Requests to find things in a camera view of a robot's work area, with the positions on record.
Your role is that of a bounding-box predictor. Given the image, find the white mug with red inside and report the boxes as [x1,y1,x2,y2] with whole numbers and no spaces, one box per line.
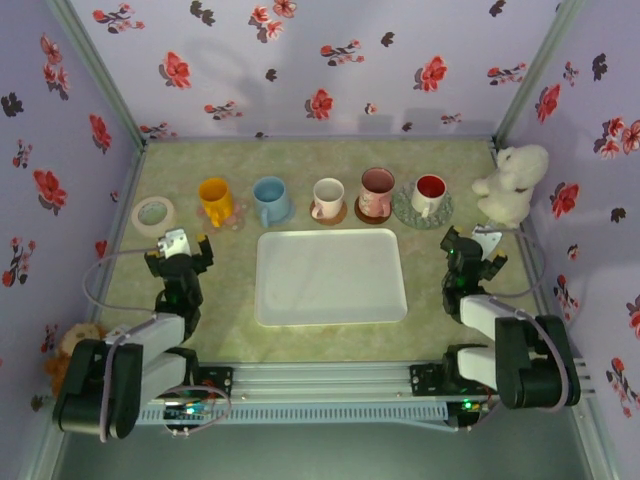
[410,174,448,219]

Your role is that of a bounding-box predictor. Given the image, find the green floral bunny round mat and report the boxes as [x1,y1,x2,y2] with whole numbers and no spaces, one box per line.
[391,180,455,231]

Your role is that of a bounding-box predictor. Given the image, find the yellow mug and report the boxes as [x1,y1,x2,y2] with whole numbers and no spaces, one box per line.
[198,177,235,229]

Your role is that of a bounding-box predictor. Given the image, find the light blue mug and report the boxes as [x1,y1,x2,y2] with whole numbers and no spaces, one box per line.
[251,176,291,227]

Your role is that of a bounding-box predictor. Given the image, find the tall pink patterned mug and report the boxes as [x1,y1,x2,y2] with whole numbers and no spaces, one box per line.
[359,167,396,217]

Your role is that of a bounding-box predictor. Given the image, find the brown wooden round coaster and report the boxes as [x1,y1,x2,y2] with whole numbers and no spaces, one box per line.
[353,194,396,225]

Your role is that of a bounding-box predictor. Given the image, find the blue round coaster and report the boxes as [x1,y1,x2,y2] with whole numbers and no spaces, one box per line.
[254,197,296,225]

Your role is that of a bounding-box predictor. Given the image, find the woven rattan round coaster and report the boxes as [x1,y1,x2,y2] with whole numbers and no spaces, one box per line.
[308,198,348,226]

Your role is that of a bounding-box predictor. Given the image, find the pale pink mug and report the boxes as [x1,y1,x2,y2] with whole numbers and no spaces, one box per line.
[312,177,346,220]

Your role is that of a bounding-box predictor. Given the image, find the pink flower-shaped coaster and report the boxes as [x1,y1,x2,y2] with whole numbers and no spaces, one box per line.
[196,197,249,234]

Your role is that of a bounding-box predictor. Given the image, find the beige masking tape roll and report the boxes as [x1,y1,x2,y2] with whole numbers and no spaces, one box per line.
[130,196,177,239]

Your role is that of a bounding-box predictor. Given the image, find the white plush toy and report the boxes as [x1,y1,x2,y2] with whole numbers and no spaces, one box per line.
[472,144,550,229]

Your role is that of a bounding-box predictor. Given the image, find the brown teddy bear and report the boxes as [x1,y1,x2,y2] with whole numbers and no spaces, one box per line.
[44,322,109,396]

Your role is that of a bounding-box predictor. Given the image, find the left controller circuit board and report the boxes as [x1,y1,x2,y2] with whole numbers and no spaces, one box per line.
[163,399,216,426]

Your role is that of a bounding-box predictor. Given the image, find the controller circuit board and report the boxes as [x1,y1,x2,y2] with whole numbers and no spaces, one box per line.
[163,399,216,426]
[447,398,489,426]

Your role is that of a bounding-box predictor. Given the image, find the white rectangular tray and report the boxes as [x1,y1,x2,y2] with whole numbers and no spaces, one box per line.
[253,228,409,327]

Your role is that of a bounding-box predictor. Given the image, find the right controller circuit board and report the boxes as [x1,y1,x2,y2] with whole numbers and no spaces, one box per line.
[447,398,489,426]

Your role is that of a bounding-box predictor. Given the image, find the grey right arm cable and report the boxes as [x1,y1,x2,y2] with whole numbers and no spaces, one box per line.
[459,227,571,434]

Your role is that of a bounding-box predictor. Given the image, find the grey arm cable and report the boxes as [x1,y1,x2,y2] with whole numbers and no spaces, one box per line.
[82,244,234,444]
[459,227,571,434]

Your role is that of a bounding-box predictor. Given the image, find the grey aluminium side rail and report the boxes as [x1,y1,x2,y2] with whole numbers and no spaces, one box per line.
[19,144,149,480]
[492,139,616,480]

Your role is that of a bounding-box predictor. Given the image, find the grey left arm cable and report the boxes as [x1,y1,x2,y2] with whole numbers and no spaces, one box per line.
[82,244,234,444]

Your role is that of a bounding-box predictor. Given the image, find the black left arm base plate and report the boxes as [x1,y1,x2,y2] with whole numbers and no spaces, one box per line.
[189,365,235,400]

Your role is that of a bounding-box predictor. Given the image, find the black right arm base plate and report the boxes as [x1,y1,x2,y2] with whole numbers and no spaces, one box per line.
[408,363,501,399]

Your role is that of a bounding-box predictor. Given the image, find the aluminium mounting rail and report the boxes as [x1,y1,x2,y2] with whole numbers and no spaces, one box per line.
[109,362,596,401]

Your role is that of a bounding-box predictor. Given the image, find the grey aluminium frame post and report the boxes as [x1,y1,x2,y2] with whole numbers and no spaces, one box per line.
[47,0,147,147]
[493,0,585,145]

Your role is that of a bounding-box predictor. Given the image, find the grey slotted cable duct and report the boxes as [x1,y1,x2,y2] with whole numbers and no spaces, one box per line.
[134,403,449,426]

